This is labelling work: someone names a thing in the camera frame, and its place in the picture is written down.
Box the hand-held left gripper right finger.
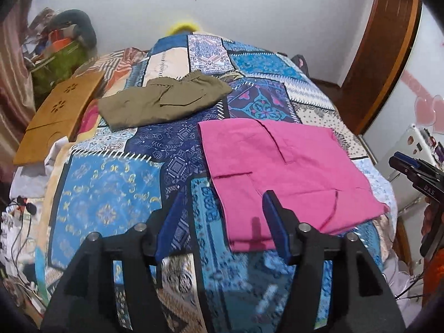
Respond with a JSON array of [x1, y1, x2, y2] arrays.
[[262, 190, 406, 333]]

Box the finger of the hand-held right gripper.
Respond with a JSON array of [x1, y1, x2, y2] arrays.
[[388, 152, 444, 190]]

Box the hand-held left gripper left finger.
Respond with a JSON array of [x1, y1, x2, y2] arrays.
[[41, 191, 186, 333]]

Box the pink pants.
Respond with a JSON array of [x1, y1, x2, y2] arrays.
[[196, 118, 391, 253]]

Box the olive green pants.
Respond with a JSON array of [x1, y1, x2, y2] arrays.
[[98, 70, 233, 133]]

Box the person's right hand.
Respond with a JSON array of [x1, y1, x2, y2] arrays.
[[420, 196, 438, 247]]

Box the patchwork printed bedspread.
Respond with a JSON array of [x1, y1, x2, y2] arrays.
[[33, 32, 399, 333]]

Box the white crumpled sheet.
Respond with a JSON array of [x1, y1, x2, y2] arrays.
[[10, 135, 75, 202]]

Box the wooden lap table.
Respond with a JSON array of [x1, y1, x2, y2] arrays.
[[13, 72, 105, 166]]

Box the yellow fluffy cushion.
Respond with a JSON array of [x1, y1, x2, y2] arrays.
[[164, 21, 203, 37]]

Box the green printed bag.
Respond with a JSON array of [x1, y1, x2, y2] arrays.
[[31, 41, 89, 99]]

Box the pink curtain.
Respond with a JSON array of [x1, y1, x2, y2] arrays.
[[0, 0, 37, 181]]

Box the grey neck pillow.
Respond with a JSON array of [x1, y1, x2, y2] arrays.
[[49, 9, 98, 47]]

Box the brown wooden door frame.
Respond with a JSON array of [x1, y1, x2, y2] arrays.
[[310, 0, 424, 136]]

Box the black cable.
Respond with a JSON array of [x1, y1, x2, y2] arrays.
[[3, 196, 39, 285]]

